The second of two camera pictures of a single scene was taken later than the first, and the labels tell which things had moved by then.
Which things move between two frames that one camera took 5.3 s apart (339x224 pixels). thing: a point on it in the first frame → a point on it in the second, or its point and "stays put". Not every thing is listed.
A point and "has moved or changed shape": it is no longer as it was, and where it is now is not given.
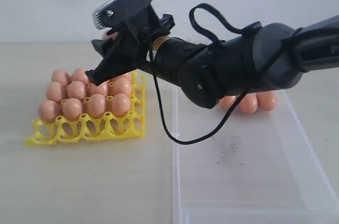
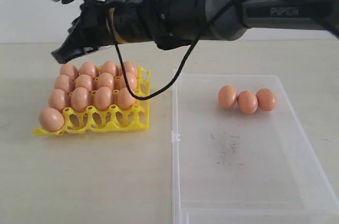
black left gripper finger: x=104 y=45 → x=78 y=42
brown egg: x=102 y=88 has moved or changed shape
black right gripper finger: x=117 y=61 → x=85 y=51
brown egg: x=61 y=76 → x=68 y=69
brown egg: x=121 y=105 has moved or changed shape
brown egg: x=97 y=106 → x=103 y=97
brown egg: x=113 y=36 has moved or changed shape
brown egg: x=114 y=79 has moved or changed shape
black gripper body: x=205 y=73 → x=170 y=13
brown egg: x=76 y=89 → x=84 y=81
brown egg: x=79 y=74 → x=88 y=68
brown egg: x=122 y=85 → x=132 y=80
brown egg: x=126 y=78 has moved or changed shape
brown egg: x=72 y=108 → x=79 y=98
